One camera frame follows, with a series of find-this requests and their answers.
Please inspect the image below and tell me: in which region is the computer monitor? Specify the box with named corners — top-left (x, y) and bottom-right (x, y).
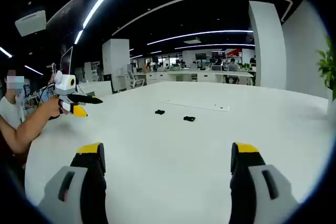
top-left (59, 46), bottom-right (74, 76)

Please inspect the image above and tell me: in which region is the green potted plant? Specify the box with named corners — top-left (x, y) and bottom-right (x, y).
top-left (316, 34), bottom-right (336, 97)

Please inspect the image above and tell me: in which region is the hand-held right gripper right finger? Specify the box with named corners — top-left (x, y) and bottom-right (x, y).
top-left (229, 141), bottom-right (300, 224)

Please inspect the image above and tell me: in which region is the row of white office desks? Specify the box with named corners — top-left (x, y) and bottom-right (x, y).
top-left (136, 69), bottom-right (255, 85)

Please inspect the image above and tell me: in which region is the person's left hand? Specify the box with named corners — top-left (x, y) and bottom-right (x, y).
top-left (48, 97), bottom-right (66, 120)

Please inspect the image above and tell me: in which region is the left hand-held gripper cable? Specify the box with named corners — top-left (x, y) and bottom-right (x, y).
top-left (38, 82), bottom-right (57, 103)

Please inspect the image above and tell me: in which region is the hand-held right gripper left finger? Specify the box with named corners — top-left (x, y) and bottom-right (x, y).
top-left (38, 142), bottom-right (109, 224)

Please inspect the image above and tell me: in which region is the ceiling air conditioner unit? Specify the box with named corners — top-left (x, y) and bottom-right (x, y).
top-left (14, 9), bottom-right (47, 37)

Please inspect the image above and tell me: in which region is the white plant pot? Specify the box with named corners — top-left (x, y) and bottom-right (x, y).
top-left (326, 94), bottom-right (336, 116)

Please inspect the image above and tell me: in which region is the long ceiling light strip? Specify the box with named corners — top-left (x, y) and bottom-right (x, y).
top-left (73, 0), bottom-right (133, 45)

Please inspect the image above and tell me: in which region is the white square pillar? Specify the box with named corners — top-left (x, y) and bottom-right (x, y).
top-left (102, 38), bottom-right (130, 93)

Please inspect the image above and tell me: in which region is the wide white pillar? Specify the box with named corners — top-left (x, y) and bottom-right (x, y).
top-left (248, 0), bottom-right (287, 90)

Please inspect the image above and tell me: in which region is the white power strip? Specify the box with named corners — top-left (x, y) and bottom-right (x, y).
top-left (160, 99), bottom-right (232, 113)

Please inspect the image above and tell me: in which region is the white office chair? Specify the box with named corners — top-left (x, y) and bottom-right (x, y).
top-left (127, 71), bottom-right (146, 89)

